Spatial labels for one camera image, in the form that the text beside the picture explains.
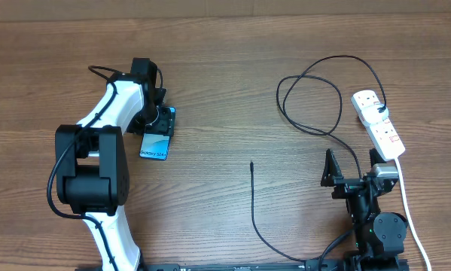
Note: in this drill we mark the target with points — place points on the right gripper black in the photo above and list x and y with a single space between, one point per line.
344 185

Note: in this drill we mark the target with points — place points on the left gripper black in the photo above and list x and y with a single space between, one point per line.
163 123

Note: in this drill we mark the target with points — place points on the blue Samsung Galaxy smartphone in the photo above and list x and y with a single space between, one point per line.
155 147

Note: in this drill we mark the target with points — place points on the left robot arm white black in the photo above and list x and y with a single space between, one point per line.
90 180

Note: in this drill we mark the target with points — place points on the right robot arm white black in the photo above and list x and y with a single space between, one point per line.
379 236

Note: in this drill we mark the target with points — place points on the white charger adapter plug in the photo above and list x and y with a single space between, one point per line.
373 114

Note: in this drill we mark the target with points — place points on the white power extension strip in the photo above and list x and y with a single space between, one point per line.
383 135

